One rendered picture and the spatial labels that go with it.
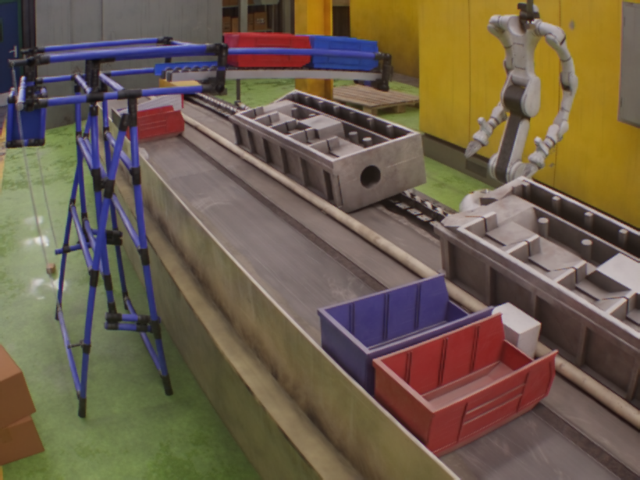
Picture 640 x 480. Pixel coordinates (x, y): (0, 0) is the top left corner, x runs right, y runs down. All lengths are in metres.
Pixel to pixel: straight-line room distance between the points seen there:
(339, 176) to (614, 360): 1.20
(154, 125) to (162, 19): 5.21
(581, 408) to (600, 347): 0.14
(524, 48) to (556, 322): 2.19
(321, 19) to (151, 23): 2.68
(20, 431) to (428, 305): 1.55
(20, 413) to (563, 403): 1.81
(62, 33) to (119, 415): 6.39
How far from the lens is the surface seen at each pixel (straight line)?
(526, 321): 1.37
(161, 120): 3.32
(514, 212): 1.70
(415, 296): 1.40
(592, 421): 1.28
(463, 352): 1.26
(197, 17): 8.57
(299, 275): 1.74
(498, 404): 1.15
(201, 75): 2.20
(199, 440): 2.30
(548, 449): 1.18
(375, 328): 1.37
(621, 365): 1.30
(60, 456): 2.34
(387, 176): 2.19
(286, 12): 12.08
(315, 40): 2.35
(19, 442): 2.33
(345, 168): 2.09
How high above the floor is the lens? 1.53
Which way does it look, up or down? 24 degrees down
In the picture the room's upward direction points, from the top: 1 degrees counter-clockwise
